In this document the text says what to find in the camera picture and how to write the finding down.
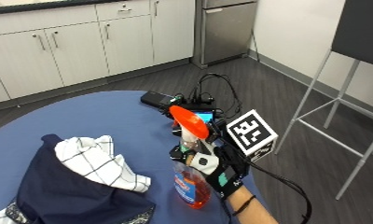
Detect orange liquid spray bottle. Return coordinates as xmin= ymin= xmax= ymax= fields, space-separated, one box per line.
xmin=168 ymin=105 xmax=214 ymax=210

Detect black device with screen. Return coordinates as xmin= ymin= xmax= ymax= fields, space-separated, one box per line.
xmin=180 ymin=104 xmax=218 ymax=126

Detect white marker cube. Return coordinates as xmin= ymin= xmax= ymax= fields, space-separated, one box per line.
xmin=225 ymin=108 xmax=279 ymax=163

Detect black wrist band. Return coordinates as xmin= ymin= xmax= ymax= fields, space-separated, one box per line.
xmin=232 ymin=194 xmax=257 ymax=217

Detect black power bank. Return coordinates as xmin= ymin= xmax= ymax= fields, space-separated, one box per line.
xmin=140 ymin=90 xmax=181 ymax=110

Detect white checked cloth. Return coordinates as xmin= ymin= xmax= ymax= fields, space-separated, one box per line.
xmin=53 ymin=134 xmax=153 ymax=194

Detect navy blue cloth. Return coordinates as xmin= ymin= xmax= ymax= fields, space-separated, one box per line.
xmin=13 ymin=133 xmax=157 ymax=224

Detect stainless steel appliance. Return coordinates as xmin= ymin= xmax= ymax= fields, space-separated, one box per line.
xmin=193 ymin=0 xmax=260 ymax=70

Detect white cabinet unit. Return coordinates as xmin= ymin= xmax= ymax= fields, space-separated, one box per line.
xmin=0 ymin=0 xmax=196 ymax=106

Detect grey patterned cloth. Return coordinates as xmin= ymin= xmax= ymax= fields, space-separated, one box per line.
xmin=0 ymin=201 xmax=29 ymax=224

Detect dark grey stool seat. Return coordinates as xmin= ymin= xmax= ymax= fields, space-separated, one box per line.
xmin=330 ymin=0 xmax=373 ymax=69

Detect black countertop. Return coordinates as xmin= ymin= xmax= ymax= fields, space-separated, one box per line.
xmin=0 ymin=0 xmax=128 ymax=16

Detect black glove cable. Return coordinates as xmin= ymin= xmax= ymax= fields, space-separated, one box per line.
xmin=248 ymin=160 xmax=313 ymax=224

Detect black looped cables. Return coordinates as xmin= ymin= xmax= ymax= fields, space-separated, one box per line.
xmin=188 ymin=72 xmax=244 ymax=119

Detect white metal stool frame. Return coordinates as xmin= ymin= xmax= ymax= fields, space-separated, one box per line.
xmin=273 ymin=47 xmax=373 ymax=201

